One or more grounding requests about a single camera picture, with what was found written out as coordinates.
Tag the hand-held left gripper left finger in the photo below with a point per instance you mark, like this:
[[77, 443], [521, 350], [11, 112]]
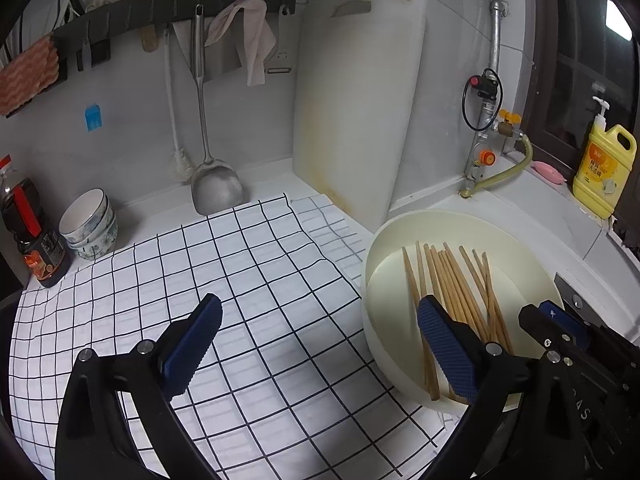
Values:
[[192, 345]]

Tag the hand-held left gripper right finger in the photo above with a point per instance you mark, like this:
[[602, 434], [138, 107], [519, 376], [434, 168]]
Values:
[[445, 350]]

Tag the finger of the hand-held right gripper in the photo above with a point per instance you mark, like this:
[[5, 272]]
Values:
[[540, 325], [565, 317]]

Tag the pile of wooden chopsticks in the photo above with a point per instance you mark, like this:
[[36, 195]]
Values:
[[460, 295]]

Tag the cream plastic basin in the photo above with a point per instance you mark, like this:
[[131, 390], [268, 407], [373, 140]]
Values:
[[390, 280]]

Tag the white black checked cloth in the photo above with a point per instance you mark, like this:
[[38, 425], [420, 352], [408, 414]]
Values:
[[250, 310]]

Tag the white floral bowl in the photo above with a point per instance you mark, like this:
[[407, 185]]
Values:
[[82, 220], [95, 254], [109, 239]]

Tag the yellow detergent bottle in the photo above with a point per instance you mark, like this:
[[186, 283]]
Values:
[[600, 175]]

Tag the pink soap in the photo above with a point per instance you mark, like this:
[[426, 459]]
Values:
[[547, 171]]

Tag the metal spatula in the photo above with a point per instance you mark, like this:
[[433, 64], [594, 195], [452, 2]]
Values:
[[217, 190]]

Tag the orange pipe cap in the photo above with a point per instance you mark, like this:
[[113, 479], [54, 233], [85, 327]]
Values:
[[486, 157]]

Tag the dark soy sauce bottle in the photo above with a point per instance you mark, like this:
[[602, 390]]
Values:
[[40, 255]]

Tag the white dish brush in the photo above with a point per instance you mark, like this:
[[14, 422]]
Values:
[[182, 167]]

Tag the black valve with red knob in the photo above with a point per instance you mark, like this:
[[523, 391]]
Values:
[[484, 85]]

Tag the white cutting board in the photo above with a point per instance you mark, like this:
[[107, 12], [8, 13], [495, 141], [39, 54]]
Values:
[[350, 110]]

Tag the grey water pipe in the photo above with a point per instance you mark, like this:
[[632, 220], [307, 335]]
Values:
[[495, 35]]

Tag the orange dish rag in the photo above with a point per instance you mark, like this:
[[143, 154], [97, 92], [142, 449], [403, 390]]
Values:
[[25, 80]]

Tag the beige hanging cloth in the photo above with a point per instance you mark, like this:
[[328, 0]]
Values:
[[255, 35]]

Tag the blue wall sticker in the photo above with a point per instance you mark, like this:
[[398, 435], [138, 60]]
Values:
[[94, 117]]

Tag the dark window frame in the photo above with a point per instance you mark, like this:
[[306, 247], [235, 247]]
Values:
[[575, 35]]

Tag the black wall rack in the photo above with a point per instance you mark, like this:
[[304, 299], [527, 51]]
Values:
[[150, 2]]

